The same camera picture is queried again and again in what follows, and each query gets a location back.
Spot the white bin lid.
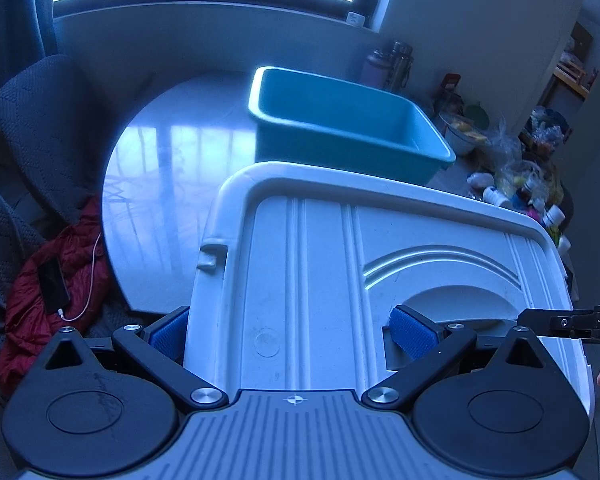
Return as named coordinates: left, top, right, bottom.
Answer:
left=184, top=162, right=571, bottom=412

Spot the green round object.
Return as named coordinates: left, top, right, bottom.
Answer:
left=464, top=103, right=490, bottom=130

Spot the white blue-label bottle lying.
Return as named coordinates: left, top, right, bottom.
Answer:
left=541, top=205, right=566, bottom=234

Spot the black smartphone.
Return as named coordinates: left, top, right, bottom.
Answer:
left=36, top=256, right=71, bottom=315

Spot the red down jacket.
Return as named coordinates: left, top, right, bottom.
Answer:
left=0, top=196, right=111, bottom=396

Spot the dark brown syrup bottle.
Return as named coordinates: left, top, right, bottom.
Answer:
left=512, top=176, right=541, bottom=211

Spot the white bottle lying down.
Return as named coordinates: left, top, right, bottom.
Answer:
left=482, top=186, right=513, bottom=209

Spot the clear plastic bag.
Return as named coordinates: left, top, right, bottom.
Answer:
left=480, top=117, right=542, bottom=197

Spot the white bowl with fruit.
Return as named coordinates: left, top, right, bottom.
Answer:
left=439, top=112, right=489, bottom=156

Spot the red black small box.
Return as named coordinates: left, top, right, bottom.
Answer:
left=434, top=73, right=464, bottom=113

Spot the teal plastic storage bin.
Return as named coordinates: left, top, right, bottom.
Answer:
left=248, top=66, right=456, bottom=185

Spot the grey fabric chair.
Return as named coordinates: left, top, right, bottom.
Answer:
left=0, top=54, right=122, bottom=224

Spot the pink insulated bottle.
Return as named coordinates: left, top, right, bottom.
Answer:
left=360, top=49, right=391, bottom=90

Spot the steel thermos flask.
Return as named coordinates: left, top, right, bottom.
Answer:
left=385, top=41, right=414, bottom=93

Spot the small white box on sill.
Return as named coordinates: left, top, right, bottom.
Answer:
left=346, top=12, right=366, bottom=28

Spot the white charging cable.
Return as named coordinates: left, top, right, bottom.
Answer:
left=57, top=231, right=105, bottom=324

